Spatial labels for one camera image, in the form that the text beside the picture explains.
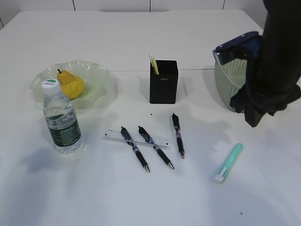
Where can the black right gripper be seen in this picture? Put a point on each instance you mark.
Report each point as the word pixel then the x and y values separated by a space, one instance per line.
pixel 271 80

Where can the teal eraser pen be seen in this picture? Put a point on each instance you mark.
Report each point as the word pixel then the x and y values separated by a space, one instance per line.
pixel 224 170

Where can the yellow pen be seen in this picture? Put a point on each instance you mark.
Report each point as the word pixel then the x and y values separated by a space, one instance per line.
pixel 154 63

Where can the clear plastic ruler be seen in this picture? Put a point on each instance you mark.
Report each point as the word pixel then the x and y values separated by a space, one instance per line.
pixel 116 135

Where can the yellow pear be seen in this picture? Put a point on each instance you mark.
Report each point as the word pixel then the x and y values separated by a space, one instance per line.
pixel 71 85

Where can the clear plastic water bottle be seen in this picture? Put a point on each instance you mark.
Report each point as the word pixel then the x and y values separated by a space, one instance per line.
pixel 60 118

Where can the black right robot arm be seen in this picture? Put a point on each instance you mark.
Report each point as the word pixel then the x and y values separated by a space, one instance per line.
pixel 283 18

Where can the green plastic woven basket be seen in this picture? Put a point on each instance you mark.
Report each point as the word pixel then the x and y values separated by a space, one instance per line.
pixel 229 79

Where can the black pen right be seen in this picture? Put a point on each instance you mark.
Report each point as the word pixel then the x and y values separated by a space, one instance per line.
pixel 176 125

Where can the black pen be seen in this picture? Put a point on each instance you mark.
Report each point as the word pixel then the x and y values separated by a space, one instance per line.
pixel 176 125
pixel 159 151
pixel 137 152

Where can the black square pen holder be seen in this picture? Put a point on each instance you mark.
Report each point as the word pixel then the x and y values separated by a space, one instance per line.
pixel 163 86

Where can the black pen middle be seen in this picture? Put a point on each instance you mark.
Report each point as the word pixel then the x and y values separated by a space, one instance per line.
pixel 159 151

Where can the black pen left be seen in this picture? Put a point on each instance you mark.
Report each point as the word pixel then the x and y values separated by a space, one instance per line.
pixel 137 152

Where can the green wavy glass plate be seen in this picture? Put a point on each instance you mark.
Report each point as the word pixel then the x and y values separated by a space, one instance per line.
pixel 95 76

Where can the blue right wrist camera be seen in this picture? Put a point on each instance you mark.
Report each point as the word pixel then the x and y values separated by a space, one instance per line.
pixel 244 47

